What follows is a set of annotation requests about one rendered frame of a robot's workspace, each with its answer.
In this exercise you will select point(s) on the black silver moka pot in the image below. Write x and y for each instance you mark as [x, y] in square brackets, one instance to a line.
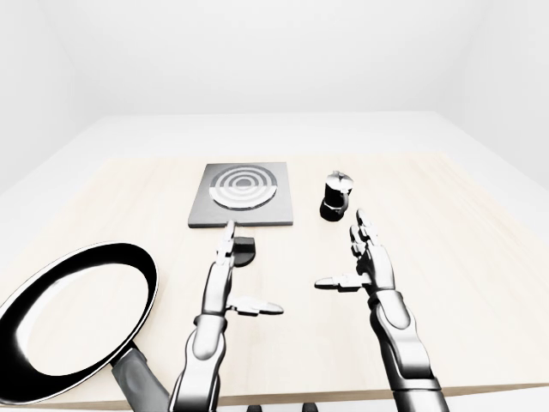
[334, 197]

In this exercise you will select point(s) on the flat dark stove plate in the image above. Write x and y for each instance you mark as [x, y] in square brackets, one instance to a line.
[243, 195]

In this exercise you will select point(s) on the black frying pan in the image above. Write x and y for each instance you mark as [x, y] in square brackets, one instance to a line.
[81, 317]

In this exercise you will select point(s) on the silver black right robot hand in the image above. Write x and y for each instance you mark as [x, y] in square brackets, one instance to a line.
[377, 266]

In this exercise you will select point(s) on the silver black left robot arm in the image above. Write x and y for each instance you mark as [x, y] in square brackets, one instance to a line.
[201, 360]

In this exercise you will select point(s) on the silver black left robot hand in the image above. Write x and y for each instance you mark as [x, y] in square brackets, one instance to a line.
[218, 283]

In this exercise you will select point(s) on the round black stove knob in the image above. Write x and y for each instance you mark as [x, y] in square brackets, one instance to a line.
[245, 253]

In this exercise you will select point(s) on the small dark shape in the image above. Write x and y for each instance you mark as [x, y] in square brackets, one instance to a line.
[309, 407]
[254, 408]

